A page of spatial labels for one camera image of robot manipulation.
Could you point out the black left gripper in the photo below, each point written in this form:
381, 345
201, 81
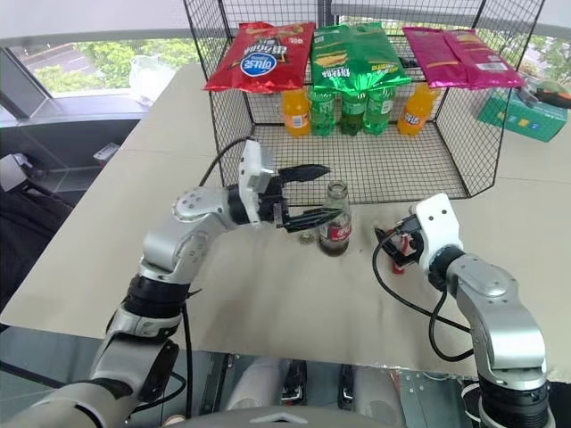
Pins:
272, 205

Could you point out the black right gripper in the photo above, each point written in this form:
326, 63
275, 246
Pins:
416, 243

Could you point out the red-handled tool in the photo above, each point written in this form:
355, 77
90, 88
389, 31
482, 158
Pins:
405, 244

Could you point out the metal bottle cap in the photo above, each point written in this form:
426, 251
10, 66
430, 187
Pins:
307, 238

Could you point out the glass cola bottle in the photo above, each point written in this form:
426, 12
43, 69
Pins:
334, 236

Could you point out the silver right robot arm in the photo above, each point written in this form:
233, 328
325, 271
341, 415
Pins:
504, 312

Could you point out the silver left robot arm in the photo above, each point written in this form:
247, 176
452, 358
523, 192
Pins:
169, 249

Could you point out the green soda bottle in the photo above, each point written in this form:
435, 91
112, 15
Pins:
379, 116
353, 118
323, 116

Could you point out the orange soda bottle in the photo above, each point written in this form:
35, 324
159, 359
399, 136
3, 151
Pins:
412, 118
296, 116

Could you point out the green chip bag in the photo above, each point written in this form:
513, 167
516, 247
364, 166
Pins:
352, 58

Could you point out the red chip bag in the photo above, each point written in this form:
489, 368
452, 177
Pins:
263, 58

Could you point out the grey rounded robot leg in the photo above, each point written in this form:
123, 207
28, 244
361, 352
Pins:
377, 392
254, 383

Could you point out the teal cardboard box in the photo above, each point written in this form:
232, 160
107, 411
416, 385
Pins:
526, 120

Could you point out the clear plastic bag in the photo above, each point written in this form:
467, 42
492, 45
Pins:
149, 78

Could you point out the magenta chip bag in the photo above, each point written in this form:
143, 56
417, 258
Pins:
455, 58

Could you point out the small grey red device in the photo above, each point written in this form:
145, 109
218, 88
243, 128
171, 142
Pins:
107, 150

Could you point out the black and orange object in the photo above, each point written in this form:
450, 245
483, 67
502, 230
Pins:
551, 91

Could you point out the white box device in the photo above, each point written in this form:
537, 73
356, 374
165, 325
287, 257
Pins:
13, 174

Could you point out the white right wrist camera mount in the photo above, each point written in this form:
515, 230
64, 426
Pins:
439, 227

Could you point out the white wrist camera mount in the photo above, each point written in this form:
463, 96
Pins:
250, 169
439, 227

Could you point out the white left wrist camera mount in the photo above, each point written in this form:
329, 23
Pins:
250, 169

